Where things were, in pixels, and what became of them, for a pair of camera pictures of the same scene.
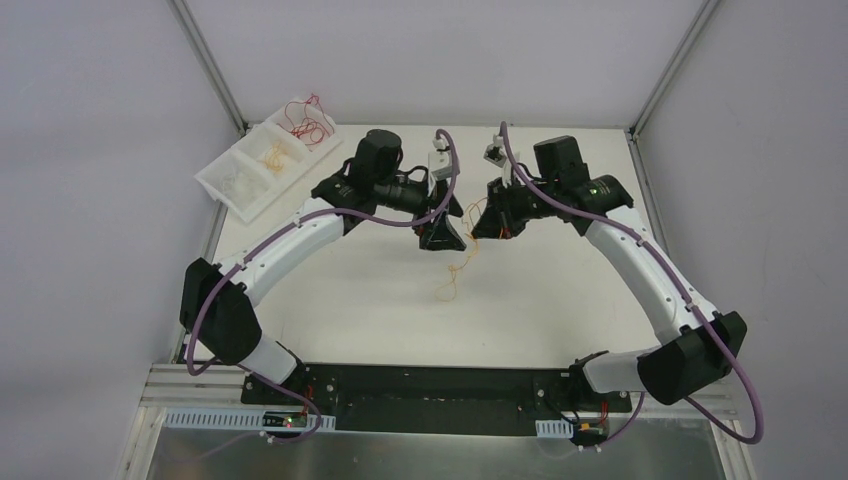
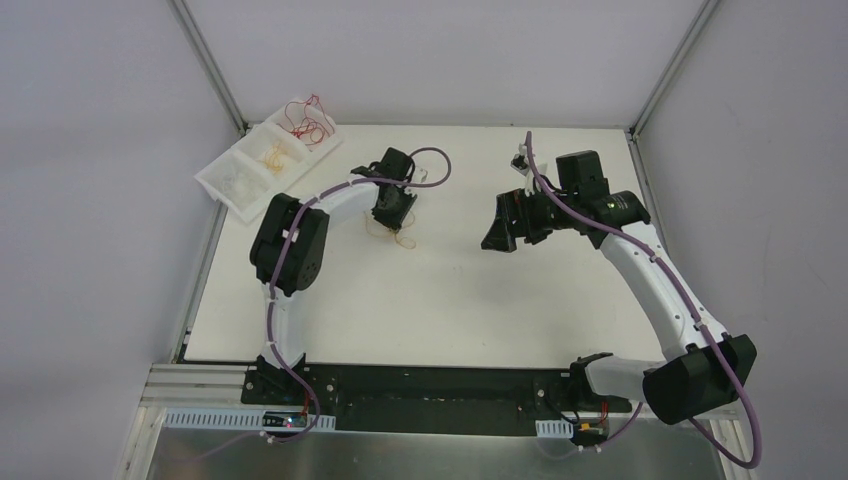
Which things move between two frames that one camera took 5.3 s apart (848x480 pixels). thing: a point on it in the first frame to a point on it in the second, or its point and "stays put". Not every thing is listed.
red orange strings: [446, 291] to [392, 234]
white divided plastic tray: [270, 158] stays put
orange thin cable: [274, 158] stays put
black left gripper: [436, 208] to [390, 211]
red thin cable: [306, 120] stays put
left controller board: [287, 419] stays put
